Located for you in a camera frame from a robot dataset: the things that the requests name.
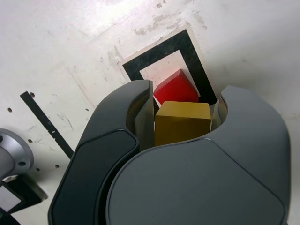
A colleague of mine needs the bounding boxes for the red cube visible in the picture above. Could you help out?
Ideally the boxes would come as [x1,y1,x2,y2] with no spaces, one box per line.
[153,68,199,106]

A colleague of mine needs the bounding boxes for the black tape square outline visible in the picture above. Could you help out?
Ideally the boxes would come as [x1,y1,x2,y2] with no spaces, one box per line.
[121,28,218,105]

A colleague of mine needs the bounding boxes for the yellow cube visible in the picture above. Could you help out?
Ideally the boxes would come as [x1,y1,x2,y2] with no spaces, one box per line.
[154,100,213,147]

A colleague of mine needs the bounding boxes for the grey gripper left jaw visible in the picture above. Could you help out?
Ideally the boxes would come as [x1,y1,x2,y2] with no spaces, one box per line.
[48,79,156,225]

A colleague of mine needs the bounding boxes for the black tape strip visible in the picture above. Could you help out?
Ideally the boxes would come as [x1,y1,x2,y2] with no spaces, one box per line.
[20,90,75,160]

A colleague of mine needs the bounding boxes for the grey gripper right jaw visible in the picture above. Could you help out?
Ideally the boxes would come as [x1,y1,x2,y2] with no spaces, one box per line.
[105,85,293,225]

